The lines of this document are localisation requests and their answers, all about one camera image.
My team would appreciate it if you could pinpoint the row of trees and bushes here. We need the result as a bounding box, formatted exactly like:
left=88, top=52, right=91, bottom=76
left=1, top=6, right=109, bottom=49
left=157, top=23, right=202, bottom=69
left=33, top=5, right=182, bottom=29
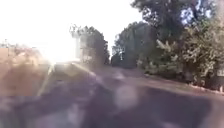
left=69, top=24, right=111, bottom=66

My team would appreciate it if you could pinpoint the grey asphalt road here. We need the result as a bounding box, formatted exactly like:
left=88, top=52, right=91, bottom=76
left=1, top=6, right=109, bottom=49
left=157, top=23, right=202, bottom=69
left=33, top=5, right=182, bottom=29
left=0, top=62, right=224, bottom=128

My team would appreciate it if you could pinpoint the row of green trees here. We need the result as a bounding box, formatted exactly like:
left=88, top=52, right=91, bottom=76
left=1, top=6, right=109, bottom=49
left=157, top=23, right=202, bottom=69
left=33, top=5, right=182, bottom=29
left=110, top=0, right=224, bottom=90

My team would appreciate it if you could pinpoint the brown dirt verge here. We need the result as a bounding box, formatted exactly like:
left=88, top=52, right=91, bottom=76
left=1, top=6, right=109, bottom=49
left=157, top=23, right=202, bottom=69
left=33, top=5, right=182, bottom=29
left=141, top=70, right=224, bottom=98

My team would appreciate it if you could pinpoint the dry brown grass verge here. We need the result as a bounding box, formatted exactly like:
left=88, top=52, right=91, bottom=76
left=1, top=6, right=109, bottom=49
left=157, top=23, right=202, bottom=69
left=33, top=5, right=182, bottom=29
left=0, top=43, right=53, bottom=98

